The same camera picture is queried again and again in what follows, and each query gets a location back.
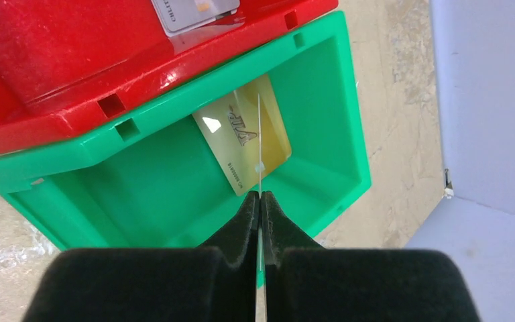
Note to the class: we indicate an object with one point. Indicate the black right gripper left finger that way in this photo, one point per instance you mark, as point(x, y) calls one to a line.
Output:
point(215, 281)

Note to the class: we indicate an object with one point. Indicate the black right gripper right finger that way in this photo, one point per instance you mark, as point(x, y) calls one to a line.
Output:
point(307, 282)

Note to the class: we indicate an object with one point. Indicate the gold card in green bin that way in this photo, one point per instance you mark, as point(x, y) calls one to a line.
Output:
point(245, 131)

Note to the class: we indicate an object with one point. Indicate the clear card in red bin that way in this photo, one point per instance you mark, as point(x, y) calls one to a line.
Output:
point(180, 16)

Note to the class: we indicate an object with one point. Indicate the green plastic bin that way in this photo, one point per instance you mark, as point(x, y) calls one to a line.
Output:
point(149, 179)

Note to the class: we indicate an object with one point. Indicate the red plastic bin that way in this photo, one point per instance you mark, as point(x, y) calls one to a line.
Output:
point(67, 67)

